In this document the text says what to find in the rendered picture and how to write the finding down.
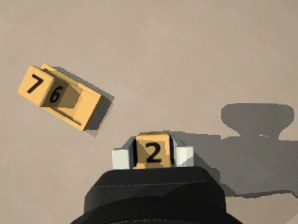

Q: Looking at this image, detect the orange open tray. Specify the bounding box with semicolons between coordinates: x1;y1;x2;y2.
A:
41;63;106;131

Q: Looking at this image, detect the orange number cube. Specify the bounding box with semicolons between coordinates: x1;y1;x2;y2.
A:
136;131;171;169
18;65;69;108

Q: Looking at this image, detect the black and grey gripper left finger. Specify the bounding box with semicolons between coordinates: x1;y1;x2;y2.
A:
112;136;138;170

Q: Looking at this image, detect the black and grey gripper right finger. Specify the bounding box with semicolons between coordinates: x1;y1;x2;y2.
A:
169;134;194;167

